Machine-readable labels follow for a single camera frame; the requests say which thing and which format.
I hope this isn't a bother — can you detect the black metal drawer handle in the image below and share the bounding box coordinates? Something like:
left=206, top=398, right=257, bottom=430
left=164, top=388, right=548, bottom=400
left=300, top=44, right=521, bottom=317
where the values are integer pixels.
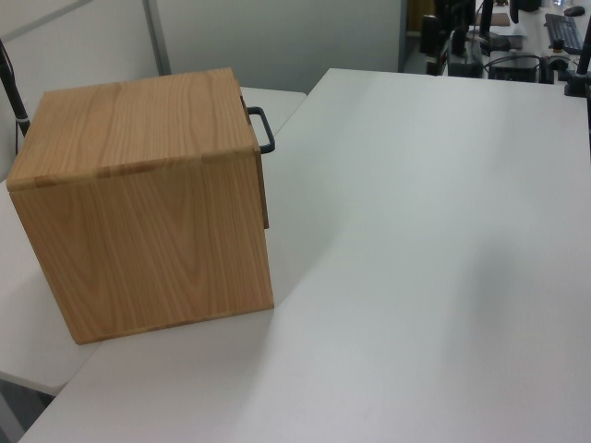
left=247, top=105, right=277, bottom=155

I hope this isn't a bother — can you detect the wooden cabinet box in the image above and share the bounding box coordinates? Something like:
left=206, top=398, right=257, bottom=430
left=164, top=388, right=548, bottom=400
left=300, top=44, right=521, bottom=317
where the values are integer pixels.
left=7, top=67, right=276, bottom=346

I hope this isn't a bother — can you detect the grey office partition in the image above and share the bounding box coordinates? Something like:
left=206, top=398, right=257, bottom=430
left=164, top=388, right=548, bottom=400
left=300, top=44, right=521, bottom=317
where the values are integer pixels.
left=0, top=0, right=407, bottom=144

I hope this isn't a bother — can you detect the black speaker box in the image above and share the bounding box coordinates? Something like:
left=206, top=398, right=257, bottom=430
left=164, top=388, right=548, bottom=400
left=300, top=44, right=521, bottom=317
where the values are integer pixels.
left=420, top=14, right=441, bottom=57

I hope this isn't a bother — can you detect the black desktop computer box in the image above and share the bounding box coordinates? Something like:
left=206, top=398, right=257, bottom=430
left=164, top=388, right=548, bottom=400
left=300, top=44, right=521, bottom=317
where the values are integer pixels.
left=488, top=54, right=542, bottom=84

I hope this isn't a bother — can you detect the black monitor stand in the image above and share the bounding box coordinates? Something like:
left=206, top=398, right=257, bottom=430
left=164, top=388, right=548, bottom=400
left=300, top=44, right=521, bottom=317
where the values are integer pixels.
left=476, top=0, right=494, bottom=39

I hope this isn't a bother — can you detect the black tripod pole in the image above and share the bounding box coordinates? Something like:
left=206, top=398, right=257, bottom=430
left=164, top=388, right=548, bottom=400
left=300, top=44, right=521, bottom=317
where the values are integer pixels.
left=0, top=39, right=31, bottom=139

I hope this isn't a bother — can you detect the black clamp with pole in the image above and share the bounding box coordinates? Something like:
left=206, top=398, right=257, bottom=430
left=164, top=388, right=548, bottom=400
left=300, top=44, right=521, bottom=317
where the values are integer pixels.
left=561, top=27, right=591, bottom=99

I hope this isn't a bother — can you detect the black computer keyboard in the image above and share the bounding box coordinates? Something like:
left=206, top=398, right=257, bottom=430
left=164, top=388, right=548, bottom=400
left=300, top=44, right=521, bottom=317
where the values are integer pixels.
left=543, top=12, right=585, bottom=53

